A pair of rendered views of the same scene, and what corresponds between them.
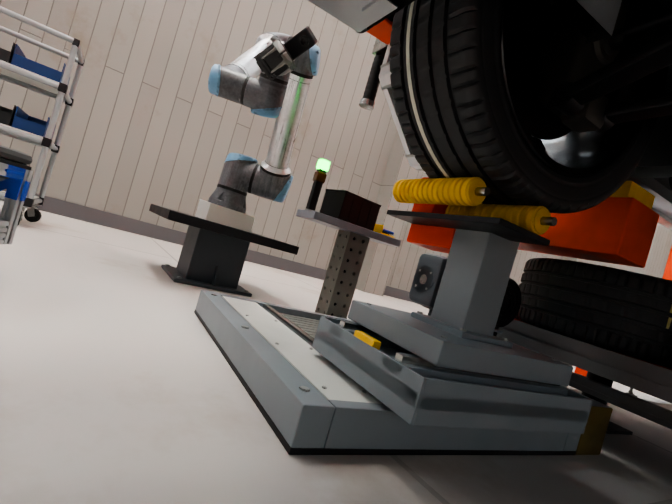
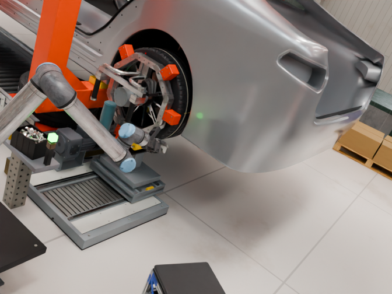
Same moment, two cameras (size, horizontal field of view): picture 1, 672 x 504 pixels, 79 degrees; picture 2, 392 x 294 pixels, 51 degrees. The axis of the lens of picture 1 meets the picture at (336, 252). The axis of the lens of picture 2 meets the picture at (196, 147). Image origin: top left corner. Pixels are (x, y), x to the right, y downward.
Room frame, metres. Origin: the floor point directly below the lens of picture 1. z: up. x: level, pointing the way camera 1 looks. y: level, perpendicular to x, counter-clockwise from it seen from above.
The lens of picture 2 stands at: (2.03, 2.32, 1.84)
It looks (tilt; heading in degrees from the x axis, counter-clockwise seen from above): 24 degrees down; 239
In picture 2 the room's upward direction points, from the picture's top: 22 degrees clockwise
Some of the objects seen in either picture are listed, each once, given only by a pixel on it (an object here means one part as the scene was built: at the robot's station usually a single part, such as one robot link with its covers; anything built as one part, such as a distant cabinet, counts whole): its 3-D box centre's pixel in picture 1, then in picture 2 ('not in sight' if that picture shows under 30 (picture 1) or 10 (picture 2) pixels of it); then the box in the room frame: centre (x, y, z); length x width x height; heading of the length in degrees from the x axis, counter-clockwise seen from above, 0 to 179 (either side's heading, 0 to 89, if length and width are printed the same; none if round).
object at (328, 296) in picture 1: (340, 281); (18, 177); (1.73, -0.05, 0.21); 0.10 x 0.10 x 0.42; 30
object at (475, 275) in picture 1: (471, 290); (134, 155); (0.91, -0.31, 0.32); 0.40 x 0.30 x 0.28; 120
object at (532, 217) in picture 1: (492, 217); not in sight; (0.91, -0.31, 0.49); 0.29 x 0.06 x 0.06; 30
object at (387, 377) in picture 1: (447, 372); (128, 175); (0.91, -0.31, 0.13); 0.50 x 0.36 x 0.10; 120
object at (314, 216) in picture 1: (349, 228); (27, 150); (1.72, -0.03, 0.44); 0.43 x 0.17 x 0.03; 120
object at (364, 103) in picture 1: (373, 81); (129, 112); (1.18, 0.03, 0.83); 0.04 x 0.04 x 0.16
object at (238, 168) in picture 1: (239, 172); not in sight; (2.03, 0.57, 0.57); 0.17 x 0.15 x 0.18; 95
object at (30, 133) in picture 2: (350, 208); (31, 140); (1.71, -0.01, 0.51); 0.20 x 0.14 x 0.13; 128
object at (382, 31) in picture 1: (385, 15); (171, 117); (0.90, 0.04, 0.85); 0.09 x 0.08 x 0.07; 120
